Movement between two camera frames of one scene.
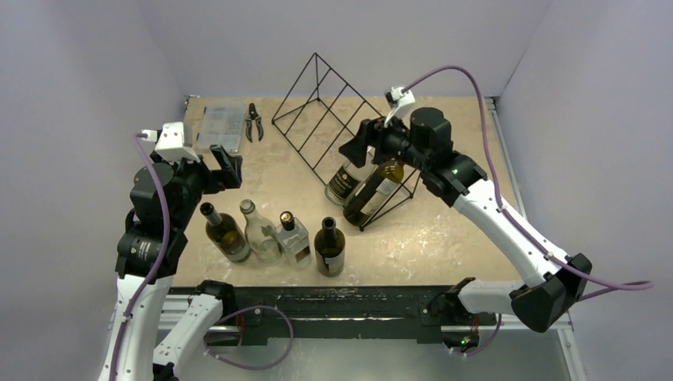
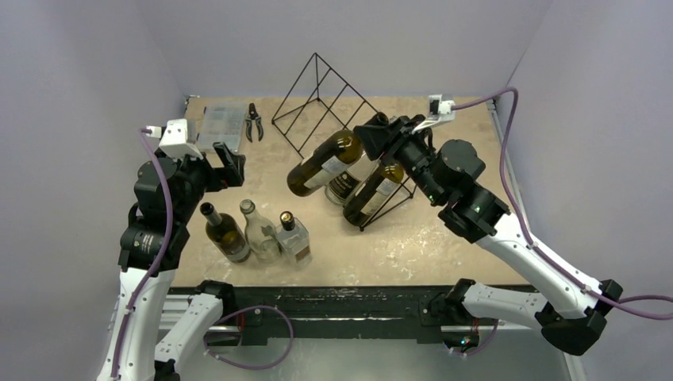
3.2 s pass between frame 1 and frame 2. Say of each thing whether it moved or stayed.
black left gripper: stayed
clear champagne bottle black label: stayed
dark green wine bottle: moved
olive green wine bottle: stayed
